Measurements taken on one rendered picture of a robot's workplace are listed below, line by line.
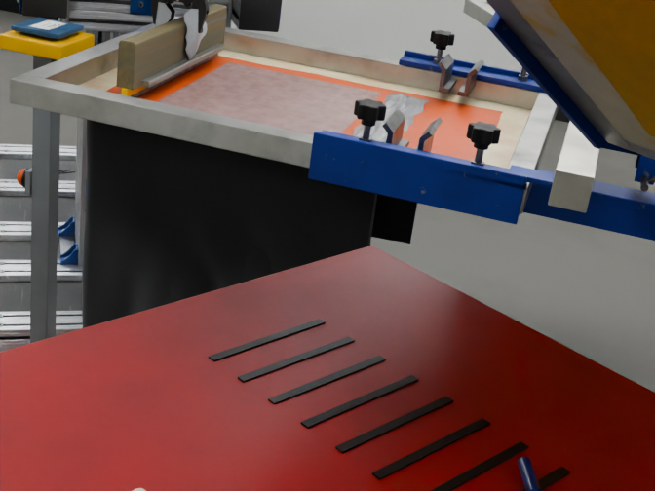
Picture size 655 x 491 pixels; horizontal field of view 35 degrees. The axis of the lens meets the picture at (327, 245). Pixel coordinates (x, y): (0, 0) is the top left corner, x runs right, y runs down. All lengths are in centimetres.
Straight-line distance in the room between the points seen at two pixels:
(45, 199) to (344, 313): 147
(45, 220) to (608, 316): 197
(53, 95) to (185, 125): 21
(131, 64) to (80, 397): 108
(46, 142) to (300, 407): 154
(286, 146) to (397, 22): 419
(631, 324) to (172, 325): 285
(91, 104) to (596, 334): 213
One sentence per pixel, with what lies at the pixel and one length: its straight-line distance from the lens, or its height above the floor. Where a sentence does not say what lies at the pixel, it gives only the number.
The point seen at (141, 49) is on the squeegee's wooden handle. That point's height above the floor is 104.
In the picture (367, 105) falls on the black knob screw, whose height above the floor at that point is 106.
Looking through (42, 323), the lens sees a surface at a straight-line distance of 231.
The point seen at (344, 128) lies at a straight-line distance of 169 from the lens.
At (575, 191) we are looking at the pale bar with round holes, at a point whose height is 102.
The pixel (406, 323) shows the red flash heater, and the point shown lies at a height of 110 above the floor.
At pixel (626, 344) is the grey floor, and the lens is 336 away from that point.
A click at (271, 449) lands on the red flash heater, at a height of 111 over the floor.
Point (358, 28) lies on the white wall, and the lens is 572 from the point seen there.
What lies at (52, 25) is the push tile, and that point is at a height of 97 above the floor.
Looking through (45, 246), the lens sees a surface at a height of 52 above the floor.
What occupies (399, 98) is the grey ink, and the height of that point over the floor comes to 96.
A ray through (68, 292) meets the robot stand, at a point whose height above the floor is 21.
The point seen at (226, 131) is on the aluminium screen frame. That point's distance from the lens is 152.
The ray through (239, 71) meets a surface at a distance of 194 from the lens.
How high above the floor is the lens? 146
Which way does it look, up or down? 24 degrees down
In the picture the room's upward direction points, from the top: 8 degrees clockwise
